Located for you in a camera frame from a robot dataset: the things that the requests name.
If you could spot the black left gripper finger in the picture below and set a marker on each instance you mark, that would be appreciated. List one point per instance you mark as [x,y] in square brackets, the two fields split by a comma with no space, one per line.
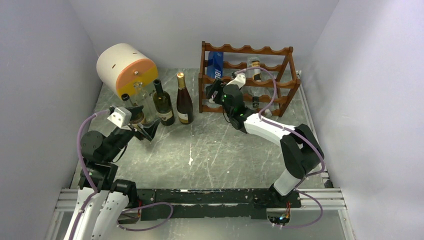
[149,139]
[150,130]

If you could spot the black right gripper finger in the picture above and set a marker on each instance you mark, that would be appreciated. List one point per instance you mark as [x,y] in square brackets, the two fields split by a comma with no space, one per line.
[218,84]
[210,92]

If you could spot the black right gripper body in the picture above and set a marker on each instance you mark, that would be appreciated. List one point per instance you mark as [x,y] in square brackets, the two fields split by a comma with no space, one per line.
[220,99]

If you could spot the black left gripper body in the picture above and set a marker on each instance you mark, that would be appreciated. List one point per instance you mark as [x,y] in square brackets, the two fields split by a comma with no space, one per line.
[138,134]

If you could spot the blue label clear bottle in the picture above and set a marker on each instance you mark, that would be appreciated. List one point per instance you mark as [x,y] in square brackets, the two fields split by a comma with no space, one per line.
[215,64]

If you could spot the gold foil wine bottle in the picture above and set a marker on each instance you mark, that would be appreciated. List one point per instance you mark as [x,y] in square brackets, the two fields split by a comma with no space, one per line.
[184,102]

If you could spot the dark green wine bottle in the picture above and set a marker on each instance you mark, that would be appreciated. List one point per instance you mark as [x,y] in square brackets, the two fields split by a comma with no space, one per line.
[163,104]

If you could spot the dark bottle brown label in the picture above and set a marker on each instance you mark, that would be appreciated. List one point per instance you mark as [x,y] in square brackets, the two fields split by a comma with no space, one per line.
[137,111]

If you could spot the clear glass bottle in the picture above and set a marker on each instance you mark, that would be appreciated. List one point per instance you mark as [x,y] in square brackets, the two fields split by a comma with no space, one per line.
[143,98]

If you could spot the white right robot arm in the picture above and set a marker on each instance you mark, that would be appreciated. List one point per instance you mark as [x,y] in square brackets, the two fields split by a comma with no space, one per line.
[300,149]

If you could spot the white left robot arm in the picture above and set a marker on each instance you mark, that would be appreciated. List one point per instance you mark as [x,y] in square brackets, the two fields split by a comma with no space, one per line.
[101,198]

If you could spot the middle rack dark-cap bottle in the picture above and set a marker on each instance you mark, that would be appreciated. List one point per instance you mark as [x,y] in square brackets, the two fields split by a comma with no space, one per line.
[255,102]

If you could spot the white orange yellow cylinder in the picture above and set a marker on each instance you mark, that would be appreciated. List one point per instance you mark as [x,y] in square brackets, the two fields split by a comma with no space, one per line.
[121,65]

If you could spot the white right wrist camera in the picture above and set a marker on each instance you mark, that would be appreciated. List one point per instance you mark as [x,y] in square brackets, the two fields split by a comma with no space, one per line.
[239,80]

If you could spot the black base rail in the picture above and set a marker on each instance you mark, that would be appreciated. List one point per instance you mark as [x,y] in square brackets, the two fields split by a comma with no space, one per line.
[255,203]

